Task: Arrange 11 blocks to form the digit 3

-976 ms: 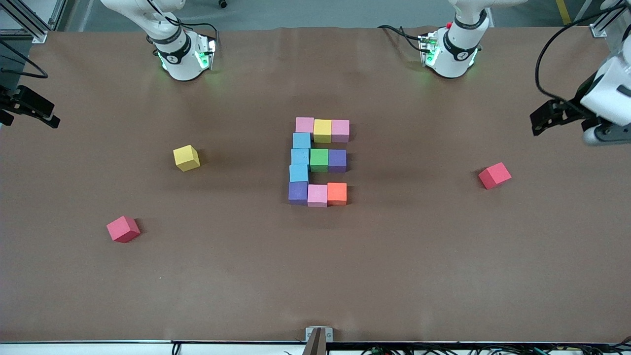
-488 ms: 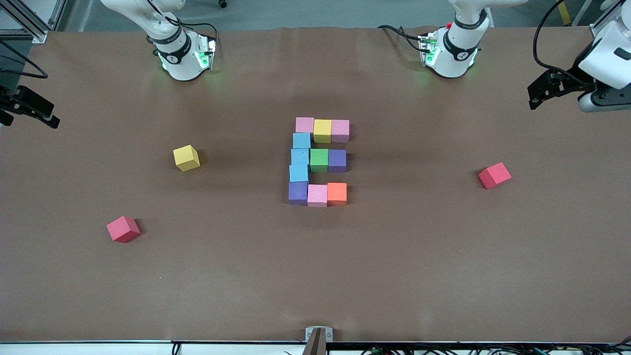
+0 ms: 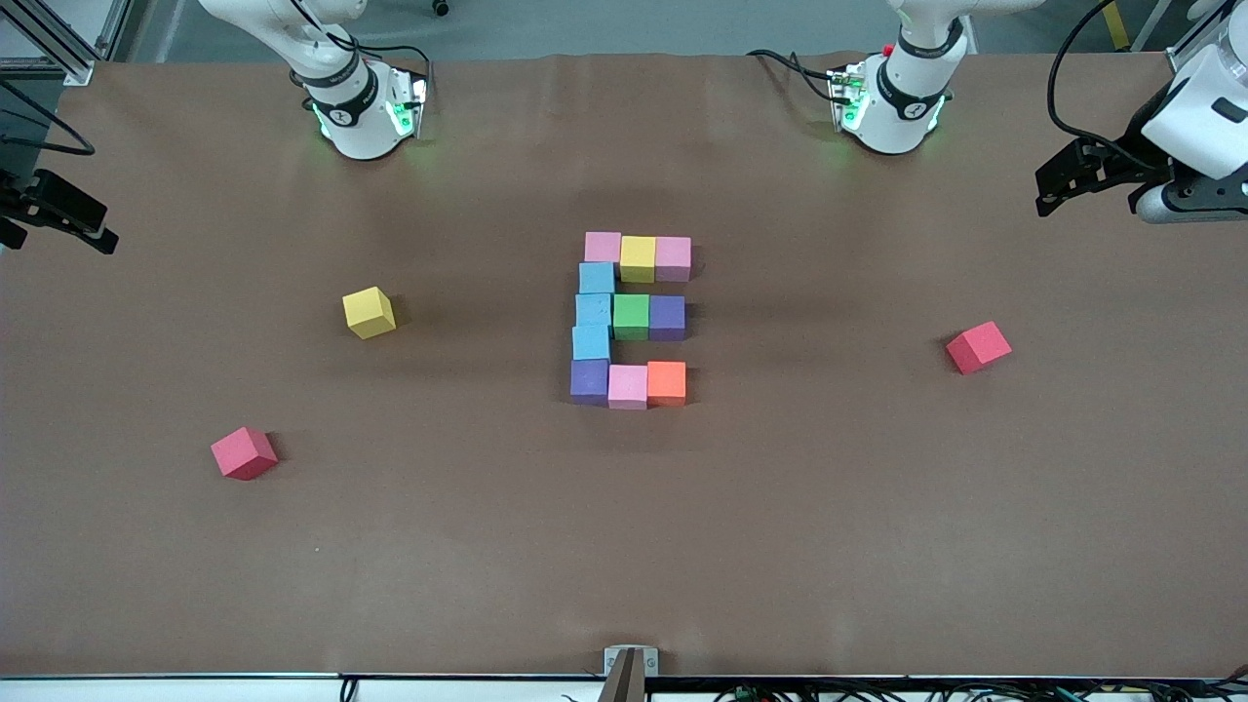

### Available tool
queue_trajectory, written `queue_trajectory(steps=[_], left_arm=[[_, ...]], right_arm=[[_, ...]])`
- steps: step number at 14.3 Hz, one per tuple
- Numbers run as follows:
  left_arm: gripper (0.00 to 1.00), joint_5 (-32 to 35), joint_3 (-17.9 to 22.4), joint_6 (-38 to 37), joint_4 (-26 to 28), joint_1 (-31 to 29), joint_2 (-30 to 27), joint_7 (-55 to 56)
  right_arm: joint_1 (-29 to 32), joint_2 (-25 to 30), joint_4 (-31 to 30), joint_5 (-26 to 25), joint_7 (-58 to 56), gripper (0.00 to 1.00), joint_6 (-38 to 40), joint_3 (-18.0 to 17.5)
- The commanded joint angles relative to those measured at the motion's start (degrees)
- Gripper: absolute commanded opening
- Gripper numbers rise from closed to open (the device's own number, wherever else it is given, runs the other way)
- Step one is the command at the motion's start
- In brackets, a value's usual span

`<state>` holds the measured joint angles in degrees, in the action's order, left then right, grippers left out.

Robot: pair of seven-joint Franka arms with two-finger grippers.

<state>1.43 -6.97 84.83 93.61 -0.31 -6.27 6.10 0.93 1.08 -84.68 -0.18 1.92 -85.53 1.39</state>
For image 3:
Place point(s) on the yellow foam cube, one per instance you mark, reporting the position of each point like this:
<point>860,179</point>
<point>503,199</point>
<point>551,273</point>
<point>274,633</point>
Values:
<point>369,314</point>
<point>639,259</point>

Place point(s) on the pink foam cube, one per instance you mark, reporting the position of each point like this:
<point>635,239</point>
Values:
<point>603,248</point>
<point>628,387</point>
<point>673,259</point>

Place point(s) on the purple foam cube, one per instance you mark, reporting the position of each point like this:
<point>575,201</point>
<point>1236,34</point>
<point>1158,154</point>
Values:
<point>667,318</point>
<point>590,382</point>

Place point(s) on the orange foam cube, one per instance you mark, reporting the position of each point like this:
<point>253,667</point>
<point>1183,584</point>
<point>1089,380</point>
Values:
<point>667,383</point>

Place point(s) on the green foam cube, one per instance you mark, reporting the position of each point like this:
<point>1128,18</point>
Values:
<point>631,317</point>

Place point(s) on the blue foam cube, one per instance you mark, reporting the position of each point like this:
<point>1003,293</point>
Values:
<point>597,279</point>
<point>591,343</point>
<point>594,310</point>

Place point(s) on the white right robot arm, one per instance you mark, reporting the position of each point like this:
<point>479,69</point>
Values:
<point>341,117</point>

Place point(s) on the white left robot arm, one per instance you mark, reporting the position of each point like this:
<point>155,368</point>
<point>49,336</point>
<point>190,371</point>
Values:
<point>902,112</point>

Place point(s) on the yellow floor tape strip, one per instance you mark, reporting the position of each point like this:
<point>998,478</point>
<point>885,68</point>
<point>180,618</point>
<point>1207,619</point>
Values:
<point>1119,34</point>

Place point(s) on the red foam cube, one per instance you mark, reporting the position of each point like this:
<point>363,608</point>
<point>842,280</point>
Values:
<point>244,454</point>
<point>979,348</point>

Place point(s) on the base connector box green light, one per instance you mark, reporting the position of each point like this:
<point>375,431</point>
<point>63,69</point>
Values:
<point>408,107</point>
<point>848,97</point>

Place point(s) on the brown table mat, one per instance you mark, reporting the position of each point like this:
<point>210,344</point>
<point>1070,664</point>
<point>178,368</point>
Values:
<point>624,565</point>

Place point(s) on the aluminium frame profile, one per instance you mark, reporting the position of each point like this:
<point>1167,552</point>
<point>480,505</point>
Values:
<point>1185,60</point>
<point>115,29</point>
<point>78,73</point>

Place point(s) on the white table edge rail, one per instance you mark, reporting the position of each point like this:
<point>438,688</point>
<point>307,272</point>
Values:
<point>195,690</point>

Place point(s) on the silver metal bracket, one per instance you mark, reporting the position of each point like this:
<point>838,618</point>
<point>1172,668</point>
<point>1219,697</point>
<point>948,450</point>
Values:
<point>651,665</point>

